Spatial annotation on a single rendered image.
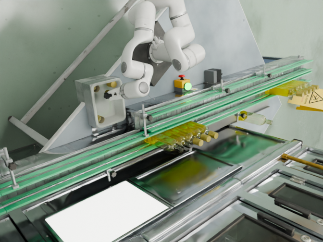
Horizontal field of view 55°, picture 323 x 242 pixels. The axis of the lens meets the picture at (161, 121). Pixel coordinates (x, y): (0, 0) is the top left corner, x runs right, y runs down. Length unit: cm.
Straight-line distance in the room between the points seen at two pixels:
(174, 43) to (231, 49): 94
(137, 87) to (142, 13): 31
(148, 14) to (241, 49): 117
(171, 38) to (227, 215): 79
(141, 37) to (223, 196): 77
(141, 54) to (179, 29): 30
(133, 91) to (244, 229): 70
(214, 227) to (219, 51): 129
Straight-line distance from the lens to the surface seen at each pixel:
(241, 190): 148
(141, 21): 137
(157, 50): 167
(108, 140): 156
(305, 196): 154
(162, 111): 164
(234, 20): 233
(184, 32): 147
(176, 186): 147
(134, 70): 130
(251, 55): 253
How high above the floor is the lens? 214
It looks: 47 degrees down
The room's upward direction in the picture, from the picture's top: 108 degrees clockwise
